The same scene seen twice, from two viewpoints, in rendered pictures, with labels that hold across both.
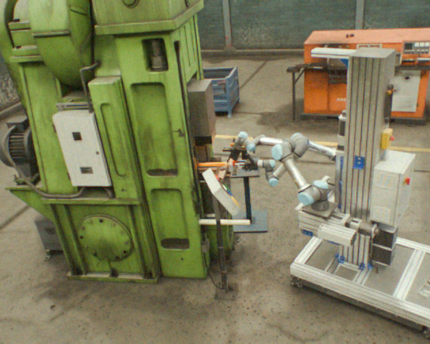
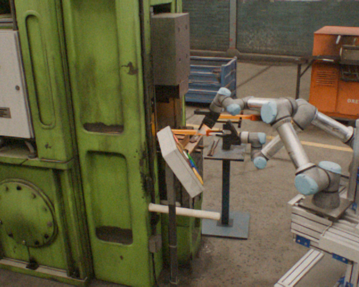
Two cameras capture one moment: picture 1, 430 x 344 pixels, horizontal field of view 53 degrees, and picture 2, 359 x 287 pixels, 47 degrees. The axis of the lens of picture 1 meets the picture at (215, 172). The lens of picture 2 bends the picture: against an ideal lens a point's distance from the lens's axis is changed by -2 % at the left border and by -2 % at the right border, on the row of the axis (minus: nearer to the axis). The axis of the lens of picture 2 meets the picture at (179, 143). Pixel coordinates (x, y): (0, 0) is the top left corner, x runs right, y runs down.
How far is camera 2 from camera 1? 125 cm
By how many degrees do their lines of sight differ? 8
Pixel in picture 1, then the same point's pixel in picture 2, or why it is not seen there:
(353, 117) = not seen: outside the picture
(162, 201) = (101, 171)
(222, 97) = (216, 87)
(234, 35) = (239, 38)
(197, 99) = (163, 30)
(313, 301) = not seen: outside the picture
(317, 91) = (325, 88)
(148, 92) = (94, 7)
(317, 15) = (329, 23)
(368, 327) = not seen: outside the picture
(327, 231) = (334, 238)
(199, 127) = (163, 70)
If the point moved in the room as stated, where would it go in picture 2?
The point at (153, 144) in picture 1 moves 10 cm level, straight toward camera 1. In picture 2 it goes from (96, 85) to (93, 90)
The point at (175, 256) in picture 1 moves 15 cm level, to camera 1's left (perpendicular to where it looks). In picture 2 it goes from (113, 252) to (91, 251)
